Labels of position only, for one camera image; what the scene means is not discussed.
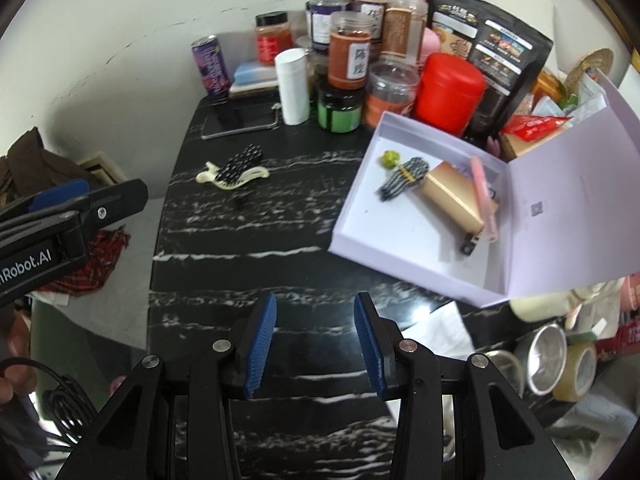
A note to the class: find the small clear jar brown contents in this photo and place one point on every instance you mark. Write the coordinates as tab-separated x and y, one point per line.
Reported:
316	72

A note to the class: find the red plastic canister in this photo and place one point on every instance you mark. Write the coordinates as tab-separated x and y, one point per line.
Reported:
447	92

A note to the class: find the clear jar orange powder white label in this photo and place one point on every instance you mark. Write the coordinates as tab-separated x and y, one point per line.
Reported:
347	52

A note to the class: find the lavender gift box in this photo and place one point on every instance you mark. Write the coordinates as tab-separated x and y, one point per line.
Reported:
400	232

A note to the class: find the white cylindrical bottle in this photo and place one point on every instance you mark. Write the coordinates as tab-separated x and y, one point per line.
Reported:
292	87

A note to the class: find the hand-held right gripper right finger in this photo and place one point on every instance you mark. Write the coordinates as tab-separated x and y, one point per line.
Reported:
367	345

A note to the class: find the purple drink can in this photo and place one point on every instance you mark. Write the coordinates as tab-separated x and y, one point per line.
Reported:
211	67

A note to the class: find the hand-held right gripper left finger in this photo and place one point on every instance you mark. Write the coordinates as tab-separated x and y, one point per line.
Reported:
260	345

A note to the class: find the green jar black lid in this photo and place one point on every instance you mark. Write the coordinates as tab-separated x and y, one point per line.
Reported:
340	112

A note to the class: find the person's left hand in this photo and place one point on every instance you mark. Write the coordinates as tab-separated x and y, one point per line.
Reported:
17	332

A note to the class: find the dark gold picture frame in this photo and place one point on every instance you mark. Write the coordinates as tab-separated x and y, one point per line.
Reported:
607	10

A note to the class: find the clear jar copper label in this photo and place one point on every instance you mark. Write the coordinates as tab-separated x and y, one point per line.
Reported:
400	25

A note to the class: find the black stand-up pouch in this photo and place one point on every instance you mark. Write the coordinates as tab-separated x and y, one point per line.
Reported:
505	65

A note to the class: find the brown cardboard box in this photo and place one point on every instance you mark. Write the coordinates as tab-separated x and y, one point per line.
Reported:
517	147

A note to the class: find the pink cosmetic tube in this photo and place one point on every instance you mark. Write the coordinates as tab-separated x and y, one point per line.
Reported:
482	190

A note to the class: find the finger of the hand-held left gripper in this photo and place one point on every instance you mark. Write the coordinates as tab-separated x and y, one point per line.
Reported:
60	195
117	200

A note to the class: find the black white checked hair clip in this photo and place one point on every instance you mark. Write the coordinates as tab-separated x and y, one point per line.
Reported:
405	177

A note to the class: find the pink container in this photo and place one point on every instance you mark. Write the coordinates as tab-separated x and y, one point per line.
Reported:
431	42

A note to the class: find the white cloth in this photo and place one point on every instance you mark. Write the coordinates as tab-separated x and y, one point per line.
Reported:
115	315

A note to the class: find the white printed paper sheet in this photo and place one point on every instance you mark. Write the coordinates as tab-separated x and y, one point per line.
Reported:
585	100

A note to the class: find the brown tape roll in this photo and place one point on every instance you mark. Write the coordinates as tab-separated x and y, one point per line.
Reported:
575	372

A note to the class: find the red plaid cloth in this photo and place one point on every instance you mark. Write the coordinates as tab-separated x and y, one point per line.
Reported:
100	262

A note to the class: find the black beaded cream hair clip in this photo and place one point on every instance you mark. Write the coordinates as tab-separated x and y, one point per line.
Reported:
240	165

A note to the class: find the black slim carton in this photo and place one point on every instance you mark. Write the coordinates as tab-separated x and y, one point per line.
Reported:
471	246

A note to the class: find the steel cup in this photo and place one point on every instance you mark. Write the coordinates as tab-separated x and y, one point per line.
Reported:
545	360

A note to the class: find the round woven mat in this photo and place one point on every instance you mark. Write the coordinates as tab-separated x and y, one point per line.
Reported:
592	62

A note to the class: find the smartphone in clear case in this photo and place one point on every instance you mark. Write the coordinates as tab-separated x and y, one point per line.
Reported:
235	121

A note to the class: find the red spice jar black lid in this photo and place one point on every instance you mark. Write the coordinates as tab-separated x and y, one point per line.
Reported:
272	40

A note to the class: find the orange box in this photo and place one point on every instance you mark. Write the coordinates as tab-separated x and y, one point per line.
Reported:
552	85

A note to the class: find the blue white flat box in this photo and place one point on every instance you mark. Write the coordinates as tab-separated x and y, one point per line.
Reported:
252	75

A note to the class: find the gold rectangular box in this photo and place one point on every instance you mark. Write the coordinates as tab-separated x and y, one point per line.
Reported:
455	195

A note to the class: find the red drink can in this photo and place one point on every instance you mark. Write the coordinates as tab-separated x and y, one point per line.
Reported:
629	340

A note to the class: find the clear jar purple label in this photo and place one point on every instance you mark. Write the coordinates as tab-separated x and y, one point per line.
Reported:
320	20

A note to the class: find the brown cloth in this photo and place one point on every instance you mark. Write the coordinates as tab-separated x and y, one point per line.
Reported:
30	160

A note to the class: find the red snack packet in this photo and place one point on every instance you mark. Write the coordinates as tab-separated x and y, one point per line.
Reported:
535	127

